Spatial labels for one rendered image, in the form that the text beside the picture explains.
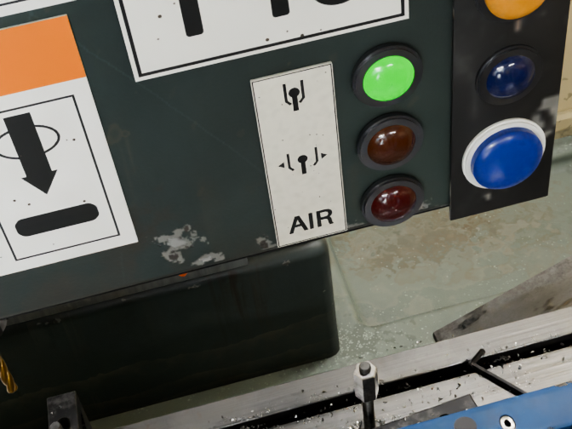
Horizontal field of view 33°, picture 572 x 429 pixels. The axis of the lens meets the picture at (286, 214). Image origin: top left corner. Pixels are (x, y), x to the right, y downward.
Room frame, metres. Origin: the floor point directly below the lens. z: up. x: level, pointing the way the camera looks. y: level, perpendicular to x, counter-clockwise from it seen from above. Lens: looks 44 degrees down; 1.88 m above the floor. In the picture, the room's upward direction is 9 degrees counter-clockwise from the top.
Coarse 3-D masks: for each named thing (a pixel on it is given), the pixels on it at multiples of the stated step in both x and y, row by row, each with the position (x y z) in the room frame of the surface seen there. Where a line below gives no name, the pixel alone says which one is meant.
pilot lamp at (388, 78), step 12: (384, 60) 0.28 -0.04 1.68; (396, 60) 0.28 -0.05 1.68; (408, 60) 0.28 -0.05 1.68; (372, 72) 0.28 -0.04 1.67; (384, 72) 0.28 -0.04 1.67; (396, 72) 0.28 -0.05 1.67; (408, 72) 0.28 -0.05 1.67; (372, 84) 0.28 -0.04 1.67; (384, 84) 0.28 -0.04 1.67; (396, 84) 0.28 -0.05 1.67; (408, 84) 0.28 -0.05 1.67; (372, 96) 0.28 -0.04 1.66; (384, 96) 0.28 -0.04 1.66; (396, 96) 0.28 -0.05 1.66
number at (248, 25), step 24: (240, 0) 0.27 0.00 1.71; (264, 0) 0.28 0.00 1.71; (288, 0) 0.28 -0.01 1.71; (312, 0) 0.28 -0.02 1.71; (336, 0) 0.28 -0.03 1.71; (360, 0) 0.28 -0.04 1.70; (384, 0) 0.28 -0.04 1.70; (240, 24) 0.27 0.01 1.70; (264, 24) 0.28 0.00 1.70; (288, 24) 0.28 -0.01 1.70
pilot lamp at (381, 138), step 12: (384, 132) 0.28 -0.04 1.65; (396, 132) 0.28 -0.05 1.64; (408, 132) 0.28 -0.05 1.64; (372, 144) 0.28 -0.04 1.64; (384, 144) 0.28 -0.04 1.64; (396, 144) 0.28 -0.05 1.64; (408, 144) 0.28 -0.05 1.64; (372, 156) 0.28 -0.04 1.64; (384, 156) 0.28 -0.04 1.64; (396, 156) 0.28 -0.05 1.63
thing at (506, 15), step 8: (488, 0) 0.28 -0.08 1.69; (496, 0) 0.28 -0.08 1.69; (504, 0) 0.28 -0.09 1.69; (512, 0) 0.28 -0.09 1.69; (520, 0) 0.28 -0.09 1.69; (528, 0) 0.28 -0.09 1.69; (536, 0) 0.28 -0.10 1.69; (544, 0) 0.28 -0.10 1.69; (488, 8) 0.28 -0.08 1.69; (496, 8) 0.28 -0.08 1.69; (504, 8) 0.28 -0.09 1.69; (512, 8) 0.28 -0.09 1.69; (520, 8) 0.28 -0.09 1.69; (528, 8) 0.28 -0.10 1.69; (536, 8) 0.28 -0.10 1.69; (504, 16) 0.28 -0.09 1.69; (512, 16) 0.28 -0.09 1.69; (520, 16) 0.28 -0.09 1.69
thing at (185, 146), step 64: (448, 0) 0.29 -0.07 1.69; (128, 64) 0.27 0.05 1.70; (256, 64) 0.28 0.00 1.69; (448, 64) 0.29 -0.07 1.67; (128, 128) 0.27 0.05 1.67; (192, 128) 0.27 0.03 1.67; (256, 128) 0.28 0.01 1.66; (448, 128) 0.29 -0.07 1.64; (128, 192) 0.27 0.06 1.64; (192, 192) 0.27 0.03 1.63; (256, 192) 0.28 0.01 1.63; (448, 192) 0.29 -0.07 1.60; (128, 256) 0.27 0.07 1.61; (192, 256) 0.27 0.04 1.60
